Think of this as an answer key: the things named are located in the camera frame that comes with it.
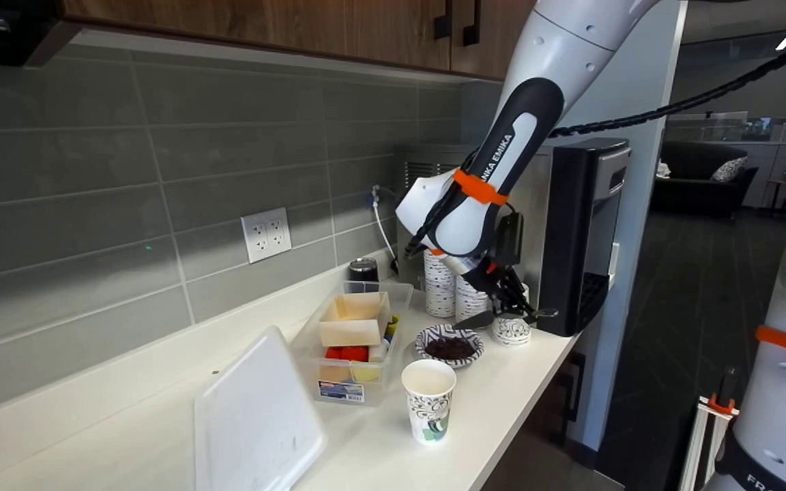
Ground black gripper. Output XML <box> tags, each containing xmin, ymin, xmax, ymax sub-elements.
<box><xmin>465</xmin><ymin>253</ymin><xmax>544</xmax><ymax>326</ymax></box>

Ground dark coffee beans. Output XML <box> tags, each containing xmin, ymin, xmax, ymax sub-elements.
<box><xmin>423</xmin><ymin>337</ymin><xmax>479</xmax><ymax>363</ymax></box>

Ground black coffee machine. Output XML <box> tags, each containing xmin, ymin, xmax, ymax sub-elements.
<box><xmin>539</xmin><ymin>138</ymin><xmax>633</xmax><ymax>339</ymax></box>

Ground metal sink drain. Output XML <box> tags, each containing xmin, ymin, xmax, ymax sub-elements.
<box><xmin>413</xmin><ymin>322</ymin><xmax>486</xmax><ymax>375</ymax></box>

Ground white paper cup with speckles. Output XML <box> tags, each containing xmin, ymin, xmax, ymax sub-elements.
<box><xmin>398</xmin><ymin>357</ymin><xmax>461</xmax><ymax>448</ymax></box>

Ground small dark jar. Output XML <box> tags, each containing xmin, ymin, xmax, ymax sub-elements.
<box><xmin>346</xmin><ymin>256</ymin><xmax>382</xmax><ymax>288</ymax></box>

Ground thin curved metal faucet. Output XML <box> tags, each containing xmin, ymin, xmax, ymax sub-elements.
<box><xmin>368</xmin><ymin>183</ymin><xmax>404</xmax><ymax>275</ymax></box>

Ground light wooden block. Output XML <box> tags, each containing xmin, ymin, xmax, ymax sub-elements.
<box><xmin>318</xmin><ymin>292</ymin><xmax>393</xmax><ymax>350</ymax></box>

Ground red toy piece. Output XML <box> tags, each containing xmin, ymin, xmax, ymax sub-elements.
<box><xmin>322</xmin><ymin>343</ymin><xmax>375</xmax><ymax>367</ymax></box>

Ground dark sofa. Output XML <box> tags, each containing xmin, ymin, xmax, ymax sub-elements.
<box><xmin>649</xmin><ymin>138</ymin><xmax>765</xmax><ymax>219</ymax></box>

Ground clear plastic bin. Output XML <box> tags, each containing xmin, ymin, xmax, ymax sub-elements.
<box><xmin>293</xmin><ymin>279</ymin><xmax>415</xmax><ymax>409</ymax></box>

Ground white poles with orange caps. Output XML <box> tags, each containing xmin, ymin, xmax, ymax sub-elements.
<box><xmin>678</xmin><ymin>394</ymin><xmax>743</xmax><ymax>491</ymax></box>

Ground white pillow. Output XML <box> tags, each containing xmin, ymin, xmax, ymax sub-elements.
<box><xmin>708</xmin><ymin>155</ymin><xmax>752</xmax><ymax>187</ymax></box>

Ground wooden cabinet door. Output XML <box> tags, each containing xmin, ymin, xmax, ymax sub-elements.
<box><xmin>60</xmin><ymin>0</ymin><xmax>460</xmax><ymax>76</ymax></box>
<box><xmin>450</xmin><ymin>0</ymin><xmax>542</xmax><ymax>82</ymax></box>

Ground white cutting board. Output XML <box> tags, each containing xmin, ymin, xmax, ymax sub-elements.
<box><xmin>191</xmin><ymin>326</ymin><xmax>331</xmax><ymax>491</ymax></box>

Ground black overhead appliance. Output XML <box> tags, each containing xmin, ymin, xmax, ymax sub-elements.
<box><xmin>0</xmin><ymin>0</ymin><xmax>82</xmax><ymax>68</ymax></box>

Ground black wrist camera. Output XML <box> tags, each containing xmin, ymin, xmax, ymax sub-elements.
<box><xmin>486</xmin><ymin>211</ymin><xmax>527</xmax><ymax>268</ymax></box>

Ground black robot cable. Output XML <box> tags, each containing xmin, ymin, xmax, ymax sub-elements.
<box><xmin>546</xmin><ymin>50</ymin><xmax>786</xmax><ymax>142</ymax></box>

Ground white wall outlet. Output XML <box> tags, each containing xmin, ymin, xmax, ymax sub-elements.
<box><xmin>239</xmin><ymin>204</ymin><xmax>296</xmax><ymax>266</ymax></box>

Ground black cabinet handle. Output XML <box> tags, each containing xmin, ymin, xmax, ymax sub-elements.
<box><xmin>431</xmin><ymin>0</ymin><xmax>457</xmax><ymax>42</ymax></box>
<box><xmin>461</xmin><ymin>0</ymin><xmax>484</xmax><ymax>50</ymax></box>

